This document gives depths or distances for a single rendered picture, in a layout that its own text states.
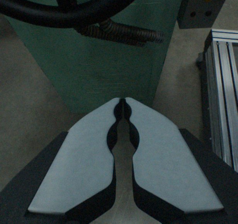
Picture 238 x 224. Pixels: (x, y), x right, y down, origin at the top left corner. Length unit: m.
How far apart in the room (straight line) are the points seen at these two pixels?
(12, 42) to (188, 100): 1.28
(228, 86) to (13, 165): 1.05
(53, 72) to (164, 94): 0.62
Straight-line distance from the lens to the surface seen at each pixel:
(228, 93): 0.81
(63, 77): 0.68
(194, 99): 1.02
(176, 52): 1.21
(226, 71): 0.88
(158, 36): 0.40
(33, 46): 0.59
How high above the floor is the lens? 0.82
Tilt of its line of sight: 62 degrees down
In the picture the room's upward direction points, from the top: 5 degrees counter-clockwise
